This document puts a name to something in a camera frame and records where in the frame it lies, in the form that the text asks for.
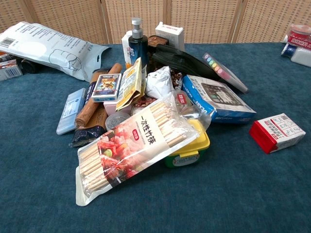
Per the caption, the pink box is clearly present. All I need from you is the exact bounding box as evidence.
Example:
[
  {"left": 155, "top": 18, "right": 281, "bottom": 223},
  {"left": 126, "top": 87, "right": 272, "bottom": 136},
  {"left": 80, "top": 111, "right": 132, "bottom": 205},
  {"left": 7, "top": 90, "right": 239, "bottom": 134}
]
[{"left": 103, "top": 100, "right": 122, "bottom": 117}]

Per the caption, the playing card box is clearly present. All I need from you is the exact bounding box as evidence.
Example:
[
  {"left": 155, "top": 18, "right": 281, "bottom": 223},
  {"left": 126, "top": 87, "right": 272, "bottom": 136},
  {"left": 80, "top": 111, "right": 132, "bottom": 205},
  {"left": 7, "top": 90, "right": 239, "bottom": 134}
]
[{"left": 91, "top": 73, "right": 123, "bottom": 102}]

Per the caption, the blue calculator box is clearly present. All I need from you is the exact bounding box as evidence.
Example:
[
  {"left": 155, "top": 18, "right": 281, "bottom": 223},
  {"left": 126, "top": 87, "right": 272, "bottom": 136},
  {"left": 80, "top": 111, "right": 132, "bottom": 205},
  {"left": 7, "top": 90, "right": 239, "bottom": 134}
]
[{"left": 181, "top": 75, "right": 257, "bottom": 125}]

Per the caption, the white cardboard box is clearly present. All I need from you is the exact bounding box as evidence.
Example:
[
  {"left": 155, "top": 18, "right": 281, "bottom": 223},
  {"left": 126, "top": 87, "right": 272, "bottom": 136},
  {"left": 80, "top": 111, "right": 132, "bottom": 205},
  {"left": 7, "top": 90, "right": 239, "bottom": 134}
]
[{"left": 155, "top": 21, "right": 185, "bottom": 51}]

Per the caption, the white box with red top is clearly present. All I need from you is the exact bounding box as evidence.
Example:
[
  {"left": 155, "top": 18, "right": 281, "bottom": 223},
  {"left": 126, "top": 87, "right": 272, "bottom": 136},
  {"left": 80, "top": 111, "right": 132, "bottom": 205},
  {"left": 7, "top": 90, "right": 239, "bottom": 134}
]
[{"left": 248, "top": 113, "right": 307, "bottom": 154}]

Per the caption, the grey package with barcode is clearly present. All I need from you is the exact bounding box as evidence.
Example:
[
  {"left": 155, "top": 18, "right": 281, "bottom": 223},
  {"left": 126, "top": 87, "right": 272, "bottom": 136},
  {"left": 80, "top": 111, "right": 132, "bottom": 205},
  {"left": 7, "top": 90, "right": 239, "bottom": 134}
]
[{"left": 0, "top": 65, "right": 23, "bottom": 82}]

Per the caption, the red bean snack packet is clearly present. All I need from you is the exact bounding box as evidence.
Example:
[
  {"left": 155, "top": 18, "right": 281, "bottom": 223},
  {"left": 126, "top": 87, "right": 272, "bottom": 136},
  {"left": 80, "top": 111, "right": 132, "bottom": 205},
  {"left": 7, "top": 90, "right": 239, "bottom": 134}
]
[{"left": 131, "top": 95, "right": 158, "bottom": 116}]

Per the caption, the white crumpled pouch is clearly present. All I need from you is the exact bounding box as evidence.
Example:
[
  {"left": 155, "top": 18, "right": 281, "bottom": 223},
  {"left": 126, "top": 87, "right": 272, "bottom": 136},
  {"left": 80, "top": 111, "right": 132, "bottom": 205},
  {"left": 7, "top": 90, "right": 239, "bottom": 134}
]
[{"left": 145, "top": 66, "right": 174, "bottom": 100}]

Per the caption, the clear bag with red label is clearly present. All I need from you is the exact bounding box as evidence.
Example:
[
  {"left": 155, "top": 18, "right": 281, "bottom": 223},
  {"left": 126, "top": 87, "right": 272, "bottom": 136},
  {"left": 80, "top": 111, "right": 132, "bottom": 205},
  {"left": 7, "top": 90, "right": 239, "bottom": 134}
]
[{"left": 172, "top": 90, "right": 212, "bottom": 131}]

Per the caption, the clear round plastic jar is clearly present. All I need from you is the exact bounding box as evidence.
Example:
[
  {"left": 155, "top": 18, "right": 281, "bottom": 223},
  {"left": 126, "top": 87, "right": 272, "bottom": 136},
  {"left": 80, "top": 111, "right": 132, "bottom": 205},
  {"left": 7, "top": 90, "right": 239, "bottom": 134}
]
[{"left": 105, "top": 112, "right": 132, "bottom": 132}]

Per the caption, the yellow paper packet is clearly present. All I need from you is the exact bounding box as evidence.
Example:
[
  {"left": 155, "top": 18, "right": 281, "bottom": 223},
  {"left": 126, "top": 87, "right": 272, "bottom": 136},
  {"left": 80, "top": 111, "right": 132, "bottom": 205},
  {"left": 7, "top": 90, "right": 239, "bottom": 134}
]
[{"left": 115, "top": 57, "right": 146, "bottom": 112}]

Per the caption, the bamboo chopsticks bag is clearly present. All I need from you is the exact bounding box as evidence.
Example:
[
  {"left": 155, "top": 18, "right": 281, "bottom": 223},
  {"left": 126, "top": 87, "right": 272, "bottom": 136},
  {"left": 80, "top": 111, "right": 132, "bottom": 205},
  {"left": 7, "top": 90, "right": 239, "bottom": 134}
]
[{"left": 75, "top": 97, "right": 201, "bottom": 207}]

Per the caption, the coffee bean print packet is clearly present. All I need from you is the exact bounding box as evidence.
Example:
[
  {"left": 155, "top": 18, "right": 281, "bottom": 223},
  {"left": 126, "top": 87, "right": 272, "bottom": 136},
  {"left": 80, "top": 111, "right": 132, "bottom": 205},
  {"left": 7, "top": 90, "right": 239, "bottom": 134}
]
[{"left": 170, "top": 68, "right": 183, "bottom": 91}]

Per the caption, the yellow lidded green container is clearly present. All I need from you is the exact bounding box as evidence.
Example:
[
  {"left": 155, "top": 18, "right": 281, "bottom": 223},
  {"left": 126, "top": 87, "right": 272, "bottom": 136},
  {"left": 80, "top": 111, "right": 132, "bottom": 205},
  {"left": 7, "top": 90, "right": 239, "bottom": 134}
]
[{"left": 163, "top": 118, "right": 211, "bottom": 169}]

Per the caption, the black folded pouch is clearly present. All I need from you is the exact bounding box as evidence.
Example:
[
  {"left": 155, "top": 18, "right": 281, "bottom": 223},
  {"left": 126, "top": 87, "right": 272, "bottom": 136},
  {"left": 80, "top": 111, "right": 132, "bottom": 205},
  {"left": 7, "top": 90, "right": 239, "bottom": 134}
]
[{"left": 151, "top": 44, "right": 221, "bottom": 81}]

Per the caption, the brown cylindrical roll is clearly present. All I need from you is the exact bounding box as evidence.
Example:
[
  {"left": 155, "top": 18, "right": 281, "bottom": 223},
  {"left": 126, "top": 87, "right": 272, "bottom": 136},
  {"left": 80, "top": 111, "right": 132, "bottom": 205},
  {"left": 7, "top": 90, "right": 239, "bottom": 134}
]
[{"left": 75, "top": 63, "right": 123, "bottom": 128}]

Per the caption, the blue tablecloth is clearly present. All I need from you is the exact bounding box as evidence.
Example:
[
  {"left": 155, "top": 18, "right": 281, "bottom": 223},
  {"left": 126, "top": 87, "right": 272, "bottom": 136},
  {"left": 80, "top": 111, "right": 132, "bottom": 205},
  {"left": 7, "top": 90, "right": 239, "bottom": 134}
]
[{"left": 0, "top": 42, "right": 311, "bottom": 233}]

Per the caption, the dark blue pump bottle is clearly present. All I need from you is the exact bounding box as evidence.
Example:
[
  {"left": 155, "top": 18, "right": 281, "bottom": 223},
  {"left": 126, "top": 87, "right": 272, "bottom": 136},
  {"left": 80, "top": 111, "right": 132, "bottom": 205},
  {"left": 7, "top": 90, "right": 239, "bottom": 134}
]
[{"left": 128, "top": 17, "right": 149, "bottom": 73}]

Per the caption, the white orange carton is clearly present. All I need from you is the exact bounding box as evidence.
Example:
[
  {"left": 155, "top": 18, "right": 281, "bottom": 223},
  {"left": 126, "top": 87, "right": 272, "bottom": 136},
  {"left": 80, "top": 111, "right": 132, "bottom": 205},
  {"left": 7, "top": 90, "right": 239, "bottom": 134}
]
[{"left": 121, "top": 31, "right": 135, "bottom": 70}]

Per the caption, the clear case with coloured dots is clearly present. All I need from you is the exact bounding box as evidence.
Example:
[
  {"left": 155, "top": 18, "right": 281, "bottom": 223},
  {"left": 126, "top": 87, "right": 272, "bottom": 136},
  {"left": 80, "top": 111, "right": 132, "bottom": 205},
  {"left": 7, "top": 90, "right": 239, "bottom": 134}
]
[{"left": 202, "top": 52, "right": 249, "bottom": 94}]

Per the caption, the light blue plastic case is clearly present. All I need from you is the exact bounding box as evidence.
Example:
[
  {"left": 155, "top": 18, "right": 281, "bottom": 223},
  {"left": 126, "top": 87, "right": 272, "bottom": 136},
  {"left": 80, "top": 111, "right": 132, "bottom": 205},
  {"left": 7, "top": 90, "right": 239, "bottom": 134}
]
[{"left": 56, "top": 87, "right": 86, "bottom": 135}]

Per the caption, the woven folding screen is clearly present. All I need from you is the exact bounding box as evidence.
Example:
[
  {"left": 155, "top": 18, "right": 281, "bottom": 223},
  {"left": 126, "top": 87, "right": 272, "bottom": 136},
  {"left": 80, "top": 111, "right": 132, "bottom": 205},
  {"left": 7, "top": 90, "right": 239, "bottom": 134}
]
[{"left": 0, "top": 0, "right": 311, "bottom": 45}]

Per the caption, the large white plastic mailer bag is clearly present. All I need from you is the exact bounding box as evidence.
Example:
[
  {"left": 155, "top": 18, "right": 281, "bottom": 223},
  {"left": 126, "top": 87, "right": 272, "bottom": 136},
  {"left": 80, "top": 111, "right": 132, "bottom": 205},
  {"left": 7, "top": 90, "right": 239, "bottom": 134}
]
[{"left": 0, "top": 21, "right": 112, "bottom": 83}]

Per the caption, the black cylindrical object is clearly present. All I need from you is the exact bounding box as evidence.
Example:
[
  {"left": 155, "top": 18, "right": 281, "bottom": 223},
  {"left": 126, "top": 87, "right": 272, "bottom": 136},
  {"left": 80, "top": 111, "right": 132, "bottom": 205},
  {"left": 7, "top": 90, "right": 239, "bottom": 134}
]
[{"left": 20, "top": 59, "right": 41, "bottom": 74}]

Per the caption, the blue white bottle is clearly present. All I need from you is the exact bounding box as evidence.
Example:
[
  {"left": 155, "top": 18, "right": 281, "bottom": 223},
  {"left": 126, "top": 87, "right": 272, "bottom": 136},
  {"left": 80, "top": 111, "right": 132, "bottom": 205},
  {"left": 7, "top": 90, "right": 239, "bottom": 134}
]
[{"left": 281, "top": 43, "right": 298, "bottom": 58}]

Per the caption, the white plastic block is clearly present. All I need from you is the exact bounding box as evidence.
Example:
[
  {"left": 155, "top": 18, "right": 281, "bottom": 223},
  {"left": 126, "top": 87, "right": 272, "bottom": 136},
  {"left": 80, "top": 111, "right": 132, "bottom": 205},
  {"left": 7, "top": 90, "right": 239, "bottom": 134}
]
[{"left": 291, "top": 47, "right": 311, "bottom": 67}]

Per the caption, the red white flat package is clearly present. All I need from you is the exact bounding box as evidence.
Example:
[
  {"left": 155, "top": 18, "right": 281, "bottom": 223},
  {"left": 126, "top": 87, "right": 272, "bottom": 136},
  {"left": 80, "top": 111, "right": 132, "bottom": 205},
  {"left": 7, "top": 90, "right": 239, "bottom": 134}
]
[{"left": 283, "top": 34, "right": 311, "bottom": 51}]

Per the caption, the red white round tub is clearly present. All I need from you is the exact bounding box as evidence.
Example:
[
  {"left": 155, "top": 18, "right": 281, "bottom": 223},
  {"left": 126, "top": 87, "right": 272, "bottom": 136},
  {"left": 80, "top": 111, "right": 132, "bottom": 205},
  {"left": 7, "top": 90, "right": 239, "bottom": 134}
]
[{"left": 287, "top": 23, "right": 311, "bottom": 39}]

